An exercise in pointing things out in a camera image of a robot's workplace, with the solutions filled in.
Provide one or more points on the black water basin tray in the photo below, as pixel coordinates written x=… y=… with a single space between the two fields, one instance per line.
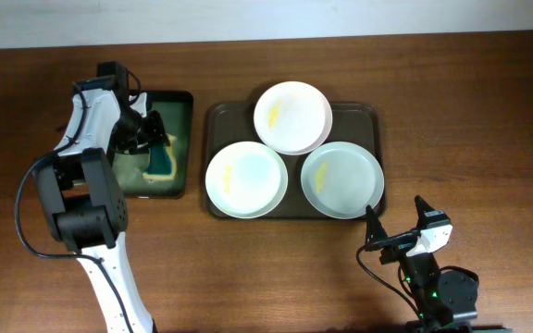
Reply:
x=175 y=109

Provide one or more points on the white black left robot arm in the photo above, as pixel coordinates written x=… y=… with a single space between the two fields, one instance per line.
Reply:
x=83 y=204

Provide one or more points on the yellow green sponge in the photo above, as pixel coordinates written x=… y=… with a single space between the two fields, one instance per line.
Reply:
x=162 y=164

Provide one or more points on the dark brown serving tray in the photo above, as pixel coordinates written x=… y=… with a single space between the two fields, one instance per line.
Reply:
x=231 y=122

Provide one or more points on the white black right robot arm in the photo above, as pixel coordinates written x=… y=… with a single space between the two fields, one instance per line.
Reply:
x=442 y=297

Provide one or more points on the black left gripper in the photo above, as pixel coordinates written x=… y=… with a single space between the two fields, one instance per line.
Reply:
x=158 y=138

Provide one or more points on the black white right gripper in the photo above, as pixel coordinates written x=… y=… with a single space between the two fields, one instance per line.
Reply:
x=396 y=247

